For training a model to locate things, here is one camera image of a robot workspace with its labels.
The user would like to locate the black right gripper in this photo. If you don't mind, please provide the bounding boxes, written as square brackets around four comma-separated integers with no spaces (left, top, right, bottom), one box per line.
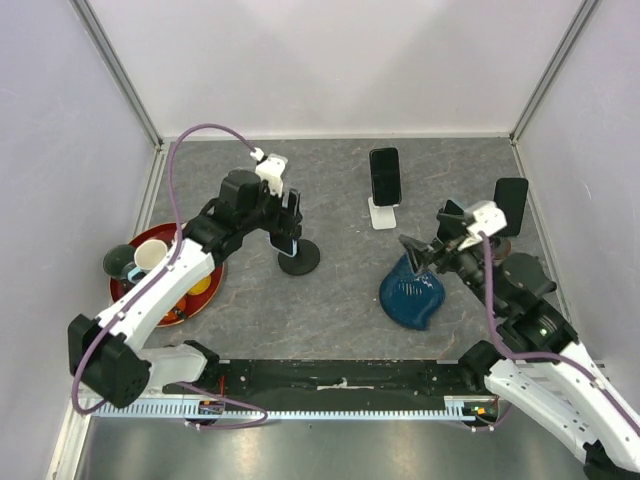
[397,212,506,314]

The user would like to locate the light blue phone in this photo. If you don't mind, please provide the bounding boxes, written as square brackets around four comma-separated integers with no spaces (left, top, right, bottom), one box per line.
[269,189,302,257]

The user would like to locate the black round phone stand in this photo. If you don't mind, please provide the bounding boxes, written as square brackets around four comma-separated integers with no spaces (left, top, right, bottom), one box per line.
[278,239,321,276]

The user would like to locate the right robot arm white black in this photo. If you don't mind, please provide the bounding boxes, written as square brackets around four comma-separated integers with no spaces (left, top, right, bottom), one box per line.
[399,211,639,479]

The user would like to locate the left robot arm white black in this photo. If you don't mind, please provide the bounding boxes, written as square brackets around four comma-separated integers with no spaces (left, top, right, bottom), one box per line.
[68,158,301,408]

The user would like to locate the white phone stand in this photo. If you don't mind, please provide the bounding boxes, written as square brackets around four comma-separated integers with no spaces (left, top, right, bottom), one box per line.
[368,197,399,230]

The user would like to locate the wooden round phone stand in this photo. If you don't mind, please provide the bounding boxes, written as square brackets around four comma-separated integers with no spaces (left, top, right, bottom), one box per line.
[491,237,512,262]

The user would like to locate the black phone on white stand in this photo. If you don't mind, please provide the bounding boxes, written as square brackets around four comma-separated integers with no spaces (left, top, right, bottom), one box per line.
[369,147,402,207]

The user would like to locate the black phone on wooden stand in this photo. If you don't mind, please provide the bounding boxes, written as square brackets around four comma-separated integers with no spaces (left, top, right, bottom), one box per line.
[493,178,529,237]

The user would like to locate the blue leaf-shaped plate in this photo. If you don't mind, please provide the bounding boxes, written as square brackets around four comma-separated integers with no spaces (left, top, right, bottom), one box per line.
[378,253,445,331]

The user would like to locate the yellow cup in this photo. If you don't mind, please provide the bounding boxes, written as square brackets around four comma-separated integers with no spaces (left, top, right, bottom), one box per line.
[187,275,211,296]

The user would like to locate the red round tray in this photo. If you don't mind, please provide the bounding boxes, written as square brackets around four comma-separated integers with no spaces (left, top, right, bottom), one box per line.
[129,223,226,319]

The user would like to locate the orange cup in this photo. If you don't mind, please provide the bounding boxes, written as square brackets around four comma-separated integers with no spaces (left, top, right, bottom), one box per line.
[159,295,190,326]

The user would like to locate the dark green mug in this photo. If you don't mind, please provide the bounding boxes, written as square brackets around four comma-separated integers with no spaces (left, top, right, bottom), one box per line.
[102,244,136,280]

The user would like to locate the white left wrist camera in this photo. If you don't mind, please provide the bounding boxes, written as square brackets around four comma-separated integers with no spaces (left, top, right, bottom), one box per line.
[250,148,288,198]

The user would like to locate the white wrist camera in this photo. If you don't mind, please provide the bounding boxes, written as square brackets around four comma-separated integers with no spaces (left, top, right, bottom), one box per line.
[457,200,507,251]
[250,148,288,198]

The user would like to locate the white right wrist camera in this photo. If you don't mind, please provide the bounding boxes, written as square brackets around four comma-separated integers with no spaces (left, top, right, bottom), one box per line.
[457,200,507,251]

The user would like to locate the white mug blue handle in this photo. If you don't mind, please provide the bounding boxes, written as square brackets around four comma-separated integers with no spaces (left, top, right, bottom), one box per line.
[124,238,168,285]

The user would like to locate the light blue cable duct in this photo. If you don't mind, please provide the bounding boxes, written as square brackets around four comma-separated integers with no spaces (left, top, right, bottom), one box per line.
[94,391,495,421]

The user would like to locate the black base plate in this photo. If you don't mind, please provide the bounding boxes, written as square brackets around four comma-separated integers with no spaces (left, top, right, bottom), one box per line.
[195,359,489,404]

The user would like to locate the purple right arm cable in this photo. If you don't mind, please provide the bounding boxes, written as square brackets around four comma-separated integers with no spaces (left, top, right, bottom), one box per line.
[459,232,640,434]

